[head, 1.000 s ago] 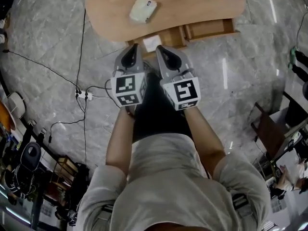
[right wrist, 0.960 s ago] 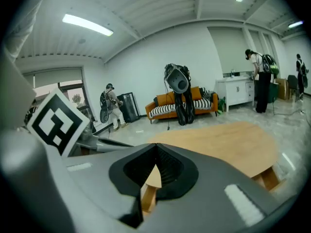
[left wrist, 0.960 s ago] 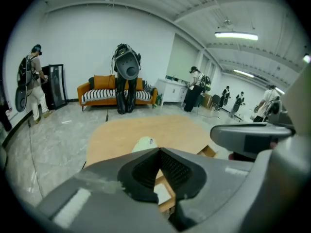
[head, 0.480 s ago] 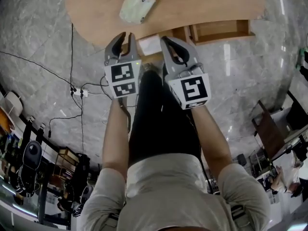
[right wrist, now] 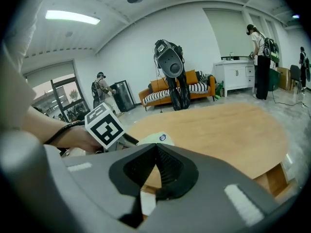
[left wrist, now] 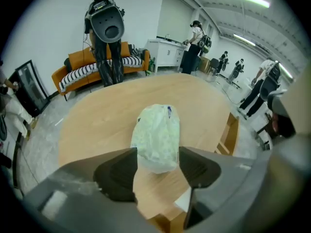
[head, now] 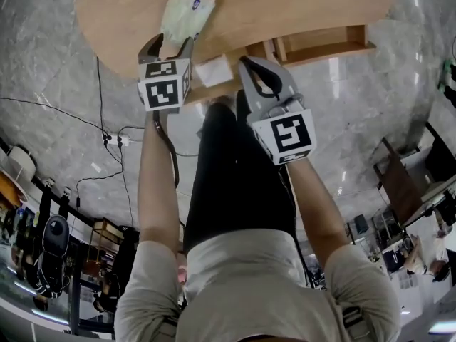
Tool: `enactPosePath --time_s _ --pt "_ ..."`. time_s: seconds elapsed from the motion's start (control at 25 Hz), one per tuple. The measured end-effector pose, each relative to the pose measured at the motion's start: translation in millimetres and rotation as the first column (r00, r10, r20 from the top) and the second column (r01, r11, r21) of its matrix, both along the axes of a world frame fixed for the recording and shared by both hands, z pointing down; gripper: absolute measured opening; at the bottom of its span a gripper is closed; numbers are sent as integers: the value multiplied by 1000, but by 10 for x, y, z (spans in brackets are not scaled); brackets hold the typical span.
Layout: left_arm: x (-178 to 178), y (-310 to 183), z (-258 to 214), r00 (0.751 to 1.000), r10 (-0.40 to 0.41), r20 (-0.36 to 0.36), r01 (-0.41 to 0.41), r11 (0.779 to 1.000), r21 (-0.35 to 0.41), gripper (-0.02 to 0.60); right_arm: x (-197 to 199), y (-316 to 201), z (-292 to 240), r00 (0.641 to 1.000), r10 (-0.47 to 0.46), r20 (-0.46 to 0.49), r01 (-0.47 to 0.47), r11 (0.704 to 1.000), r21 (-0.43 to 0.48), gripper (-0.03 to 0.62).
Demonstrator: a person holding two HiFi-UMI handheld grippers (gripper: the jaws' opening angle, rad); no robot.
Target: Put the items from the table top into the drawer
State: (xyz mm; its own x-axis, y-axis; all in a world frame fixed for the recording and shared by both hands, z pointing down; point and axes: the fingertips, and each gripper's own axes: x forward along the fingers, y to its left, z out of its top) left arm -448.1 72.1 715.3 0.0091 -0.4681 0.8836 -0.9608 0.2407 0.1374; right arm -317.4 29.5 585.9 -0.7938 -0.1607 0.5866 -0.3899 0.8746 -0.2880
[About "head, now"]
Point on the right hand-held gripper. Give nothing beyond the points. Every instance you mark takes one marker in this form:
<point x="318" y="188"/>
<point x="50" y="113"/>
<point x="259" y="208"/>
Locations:
<point x="288" y="134"/>

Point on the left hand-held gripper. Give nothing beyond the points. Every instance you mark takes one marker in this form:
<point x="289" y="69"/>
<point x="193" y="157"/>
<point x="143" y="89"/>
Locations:
<point x="162" y="93"/>

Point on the pale green packet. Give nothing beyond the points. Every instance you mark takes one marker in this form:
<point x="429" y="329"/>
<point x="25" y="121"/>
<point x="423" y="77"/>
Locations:
<point x="185" y="13"/>

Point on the person's right forearm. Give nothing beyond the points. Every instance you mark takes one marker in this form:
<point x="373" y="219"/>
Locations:
<point x="317" y="212"/>

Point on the person's left forearm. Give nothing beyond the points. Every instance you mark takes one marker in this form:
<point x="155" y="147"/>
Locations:
<point x="156" y="184"/>

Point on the wooden coffee table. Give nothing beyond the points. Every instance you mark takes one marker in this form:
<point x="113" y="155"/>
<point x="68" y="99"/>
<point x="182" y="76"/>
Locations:
<point x="270" y="5"/>

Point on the white paper packet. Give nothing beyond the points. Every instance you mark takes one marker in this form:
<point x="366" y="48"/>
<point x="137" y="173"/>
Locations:
<point x="213" y="70"/>

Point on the person's black trousers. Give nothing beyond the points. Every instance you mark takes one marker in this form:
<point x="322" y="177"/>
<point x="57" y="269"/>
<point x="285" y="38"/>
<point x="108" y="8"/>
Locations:
<point x="235" y="176"/>

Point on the white power strip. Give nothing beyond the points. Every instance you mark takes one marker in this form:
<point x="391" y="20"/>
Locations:
<point x="124" y="140"/>

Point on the dark wooden side table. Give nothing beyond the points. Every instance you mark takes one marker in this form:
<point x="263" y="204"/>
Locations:
<point x="399" y="180"/>

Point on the white round stool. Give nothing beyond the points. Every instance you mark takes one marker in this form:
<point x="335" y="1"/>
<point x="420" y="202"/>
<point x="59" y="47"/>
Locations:
<point x="22" y="160"/>

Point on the person's light grey shirt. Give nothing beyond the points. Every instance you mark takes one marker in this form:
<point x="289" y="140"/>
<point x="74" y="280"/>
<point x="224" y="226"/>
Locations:
<point x="249" y="283"/>

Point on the wooden slatted crate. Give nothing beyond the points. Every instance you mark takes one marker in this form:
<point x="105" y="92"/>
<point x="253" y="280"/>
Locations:
<point x="105" y="239"/>

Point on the orange round tray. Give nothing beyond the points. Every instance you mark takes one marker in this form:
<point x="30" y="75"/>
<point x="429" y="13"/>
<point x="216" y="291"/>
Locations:
<point x="10" y="187"/>

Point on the black harness buckle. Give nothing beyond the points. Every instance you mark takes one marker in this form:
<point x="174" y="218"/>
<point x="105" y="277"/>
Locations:
<point x="352" y="321"/>
<point x="170" y="322"/>

